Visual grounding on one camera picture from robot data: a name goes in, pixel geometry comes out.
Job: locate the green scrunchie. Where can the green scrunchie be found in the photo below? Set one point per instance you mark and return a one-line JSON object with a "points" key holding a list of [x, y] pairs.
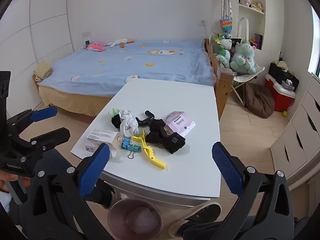
{"points": [[114, 111]]}

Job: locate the white arch stand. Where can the white arch stand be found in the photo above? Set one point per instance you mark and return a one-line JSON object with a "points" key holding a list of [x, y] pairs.
{"points": [[239, 30]]}

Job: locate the rainbow pop bag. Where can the rainbow pop bag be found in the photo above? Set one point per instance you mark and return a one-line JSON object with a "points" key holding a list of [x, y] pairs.
{"points": [[226, 26]]}

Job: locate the black sign card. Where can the black sign card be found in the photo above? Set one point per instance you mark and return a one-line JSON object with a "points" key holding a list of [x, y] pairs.
{"points": [[236, 42]]}

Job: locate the person's left hand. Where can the person's left hand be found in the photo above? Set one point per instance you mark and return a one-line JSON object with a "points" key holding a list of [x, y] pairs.
{"points": [[4, 180]]}

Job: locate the pink white shelf plush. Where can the pink white shelf plush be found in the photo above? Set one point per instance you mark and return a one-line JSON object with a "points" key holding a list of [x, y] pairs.
{"points": [[244, 0]]}

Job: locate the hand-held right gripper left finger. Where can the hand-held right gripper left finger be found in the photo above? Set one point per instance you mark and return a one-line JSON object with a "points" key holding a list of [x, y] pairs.
{"points": [[96, 166]]}

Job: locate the black box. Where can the black box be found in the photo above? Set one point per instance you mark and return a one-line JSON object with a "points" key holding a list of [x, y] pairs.
{"points": [[258, 41]]}

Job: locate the green binder clip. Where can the green binder clip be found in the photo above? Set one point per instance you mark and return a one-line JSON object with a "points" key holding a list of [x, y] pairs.
{"points": [[135, 150]]}

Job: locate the white sock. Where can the white sock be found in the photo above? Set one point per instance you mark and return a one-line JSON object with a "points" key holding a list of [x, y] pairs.
{"points": [[128, 125]]}

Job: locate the brown bean bag cushion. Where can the brown bean bag cushion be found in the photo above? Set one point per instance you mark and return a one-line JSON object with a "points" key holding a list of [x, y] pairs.
{"points": [[260, 100]]}

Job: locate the white paper package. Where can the white paper package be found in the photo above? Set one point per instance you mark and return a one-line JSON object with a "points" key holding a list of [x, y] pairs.
{"points": [[100, 135]]}

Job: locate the folded yellow towel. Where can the folded yellow towel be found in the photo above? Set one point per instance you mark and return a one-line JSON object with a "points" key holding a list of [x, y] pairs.
{"points": [[43, 71]]}

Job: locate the square wall socket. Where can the square wall socket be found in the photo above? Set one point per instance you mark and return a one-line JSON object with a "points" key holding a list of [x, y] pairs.
{"points": [[202, 23]]}

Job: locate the pink printed packaging card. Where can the pink printed packaging card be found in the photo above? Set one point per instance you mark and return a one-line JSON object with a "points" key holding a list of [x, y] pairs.
{"points": [[178, 123]]}

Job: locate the long wall socket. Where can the long wall socket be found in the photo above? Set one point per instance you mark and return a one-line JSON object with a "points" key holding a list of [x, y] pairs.
{"points": [[86, 33]]}

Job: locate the red cooler box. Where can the red cooler box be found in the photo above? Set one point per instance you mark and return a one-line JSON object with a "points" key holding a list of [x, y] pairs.
{"points": [[281, 97]]}

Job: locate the bed with blue blanket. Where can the bed with blue blanket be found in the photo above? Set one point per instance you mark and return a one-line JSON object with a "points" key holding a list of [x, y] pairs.
{"points": [[125, 65]]}

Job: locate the white drawer cabinet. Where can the white drawer cabinet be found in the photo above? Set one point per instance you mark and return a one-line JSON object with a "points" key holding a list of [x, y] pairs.
{"points": [[300, 135]]}

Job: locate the yellow plastic hair clip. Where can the yellow plastic hair clip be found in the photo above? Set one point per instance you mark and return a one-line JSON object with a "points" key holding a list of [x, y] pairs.
{"points": [[150, 151]]}

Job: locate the wooden bed frame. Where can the wooden bed frame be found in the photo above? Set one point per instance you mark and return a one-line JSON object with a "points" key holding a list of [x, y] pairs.
{"points": [[222, 87]]}

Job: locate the teal dinosaur plush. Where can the teal dinosaur plush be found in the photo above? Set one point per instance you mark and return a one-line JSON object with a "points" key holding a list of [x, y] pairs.
{"points": [[243, 57]]}

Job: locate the yellow shelf plush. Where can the yellow shelf plush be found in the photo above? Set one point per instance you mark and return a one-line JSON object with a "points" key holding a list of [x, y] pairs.
{"points": [[258, 5]]}

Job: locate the pink trash bin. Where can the pink trash bin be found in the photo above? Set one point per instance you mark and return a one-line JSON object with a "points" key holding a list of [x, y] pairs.
{"points": [[120, 212]]}

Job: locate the white wall shelf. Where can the white wall shelf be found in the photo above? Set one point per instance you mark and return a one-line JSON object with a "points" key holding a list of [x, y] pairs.
{"points": [[252, 9]]}

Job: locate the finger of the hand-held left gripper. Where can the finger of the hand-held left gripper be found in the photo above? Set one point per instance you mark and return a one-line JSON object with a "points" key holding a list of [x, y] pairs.
{"points": [[52, 136], [43, 113]]}

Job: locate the black bag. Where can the black bag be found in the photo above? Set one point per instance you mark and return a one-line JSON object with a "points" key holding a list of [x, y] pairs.
{"points": [[277, 71]]}

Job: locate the beige slipper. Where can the beige slipper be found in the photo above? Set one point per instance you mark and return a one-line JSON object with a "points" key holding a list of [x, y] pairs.
{"points": [[200, 205], [116, 198]]}

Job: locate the white goose plush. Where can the white goose plush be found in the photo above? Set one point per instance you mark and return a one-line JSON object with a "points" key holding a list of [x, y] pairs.
{"points": [[117, 42]]}

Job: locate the pink plush toy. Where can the pink plush toy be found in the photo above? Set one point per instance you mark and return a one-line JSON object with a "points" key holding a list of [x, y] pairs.
{"points": [[95, 47]]}

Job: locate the green dragon plush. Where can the green dragon plush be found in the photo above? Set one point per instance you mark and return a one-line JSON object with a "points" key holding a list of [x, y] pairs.
{"points": [[223, 50]]}

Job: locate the yellow bed skirt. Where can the yellow bed skirt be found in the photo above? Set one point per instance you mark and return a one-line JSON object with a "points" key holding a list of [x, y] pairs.
{"points": [[75, 100]]}

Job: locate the small black sock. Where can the small black sock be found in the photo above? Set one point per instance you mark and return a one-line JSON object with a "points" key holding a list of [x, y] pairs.
{"points": [[115, 123]]}

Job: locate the white folding chair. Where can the white folding chair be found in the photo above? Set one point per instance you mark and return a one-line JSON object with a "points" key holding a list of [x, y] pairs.
{"points": [[250, 76]]}

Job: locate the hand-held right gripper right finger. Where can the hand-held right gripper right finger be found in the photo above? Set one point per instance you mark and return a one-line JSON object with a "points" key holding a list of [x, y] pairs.
{"points": [[227, 170]]}

